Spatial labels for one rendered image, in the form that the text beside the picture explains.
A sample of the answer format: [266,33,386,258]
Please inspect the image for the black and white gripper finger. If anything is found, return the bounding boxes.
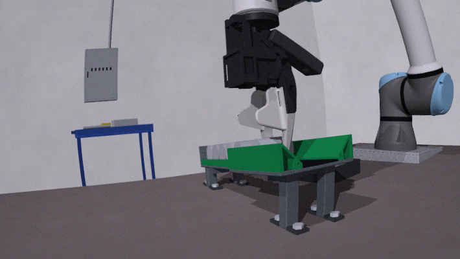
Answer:
[255,64,297,150]
[238,86,273,138]

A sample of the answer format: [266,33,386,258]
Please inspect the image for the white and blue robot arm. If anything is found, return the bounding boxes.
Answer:
[233,0,454,151]

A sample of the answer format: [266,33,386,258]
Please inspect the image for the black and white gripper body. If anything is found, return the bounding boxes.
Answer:
[223,12,290,89]

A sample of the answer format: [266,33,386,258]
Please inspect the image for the grey cylinder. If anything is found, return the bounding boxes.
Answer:
[225,142,235,159]
[234,140,253,148]
[218,143,227,159]
[212,144,220,159]
[251,137,294,153]
[207,145,213,159]

